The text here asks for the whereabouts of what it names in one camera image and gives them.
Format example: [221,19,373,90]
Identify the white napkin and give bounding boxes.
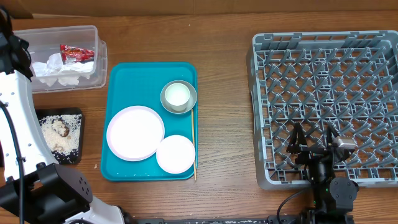
[31,53,94,87]

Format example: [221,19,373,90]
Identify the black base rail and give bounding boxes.
[132,215,279,224]

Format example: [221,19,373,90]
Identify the rice food scraps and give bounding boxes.
[39,114,82,164]

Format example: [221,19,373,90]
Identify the black tray bin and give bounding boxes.
[36,108,85,165]

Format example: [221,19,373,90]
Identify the red snack wrapper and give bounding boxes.
[60,44,95,64]

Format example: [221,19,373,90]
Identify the clear plastic bin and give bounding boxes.
[14,26,108,93]

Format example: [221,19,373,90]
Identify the brown food chunk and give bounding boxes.
[53,120,70,137]

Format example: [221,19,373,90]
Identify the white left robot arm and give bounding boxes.
[1,34,131,223]

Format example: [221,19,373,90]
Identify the grey dish rack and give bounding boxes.
[247,30,397,190]

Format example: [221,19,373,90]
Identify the grey bowl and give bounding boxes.
[160,80,197,114]

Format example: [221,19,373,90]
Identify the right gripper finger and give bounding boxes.
[326,124,340,149]
[287,123,308,153]

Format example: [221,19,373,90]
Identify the teal serving tray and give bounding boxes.
[100,62,198,181]

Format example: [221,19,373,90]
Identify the large pink plate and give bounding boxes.
[106,106,165,162]

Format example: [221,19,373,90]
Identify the cream cup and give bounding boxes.
[164,83,190,113]

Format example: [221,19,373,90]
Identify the small white plate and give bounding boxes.
[156,135,196,174]

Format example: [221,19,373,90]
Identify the wooden chopstick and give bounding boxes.
[191,108,197,181]

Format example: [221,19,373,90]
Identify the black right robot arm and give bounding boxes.
[287,123,359,223]

